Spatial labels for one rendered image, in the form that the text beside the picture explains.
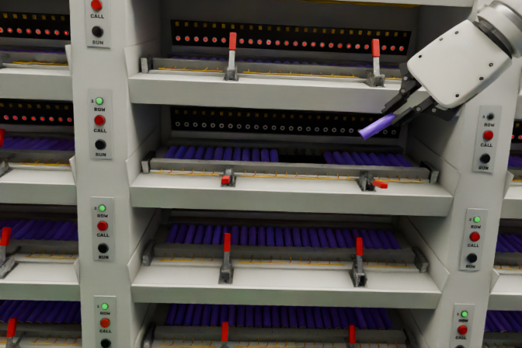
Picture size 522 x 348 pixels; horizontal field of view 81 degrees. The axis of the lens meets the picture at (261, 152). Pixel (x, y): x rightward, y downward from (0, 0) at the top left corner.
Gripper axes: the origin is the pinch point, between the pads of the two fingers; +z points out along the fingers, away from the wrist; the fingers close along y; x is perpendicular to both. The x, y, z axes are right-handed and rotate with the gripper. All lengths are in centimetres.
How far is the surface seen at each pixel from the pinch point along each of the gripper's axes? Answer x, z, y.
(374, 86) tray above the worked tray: 1.3, 0.7, -6.8
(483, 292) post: 21.2, 11.7, 33.2
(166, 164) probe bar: -19.4, 36.4, -14.5
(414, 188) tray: 11.5, 8.2, 10.7
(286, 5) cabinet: 3.6, 4.7, -37.9
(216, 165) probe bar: -13.0, 30.4, -10.2
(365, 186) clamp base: 2.9, 13.2, 6.7
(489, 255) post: 20.6, 6.5, 27.7
